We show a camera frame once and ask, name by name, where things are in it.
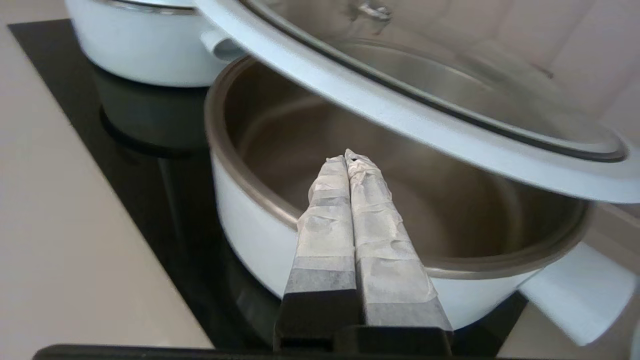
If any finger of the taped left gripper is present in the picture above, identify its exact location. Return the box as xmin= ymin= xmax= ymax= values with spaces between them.
xmin=274 ymin=156 xmax=362 ymax=351
xmin=345 ymin=149 xmax=453 ymax=332

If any glass lid with white rim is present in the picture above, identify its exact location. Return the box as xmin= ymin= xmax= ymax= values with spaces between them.
xmin=95 ymin=0 xmax=198 ymax=15
xmin=192 ymin=0 xmax=640 ymax=203

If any white round pot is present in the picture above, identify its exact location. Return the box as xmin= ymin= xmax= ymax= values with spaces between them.
xmin=65 ymin=0 xmax=246 ymax=88
xmin=205 ymin=55 xmax=638 ymax=347

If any black glass induction cooktop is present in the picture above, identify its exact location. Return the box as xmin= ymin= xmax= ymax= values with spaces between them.
xmin=7 ymin=19 xmax=528 ymax=351

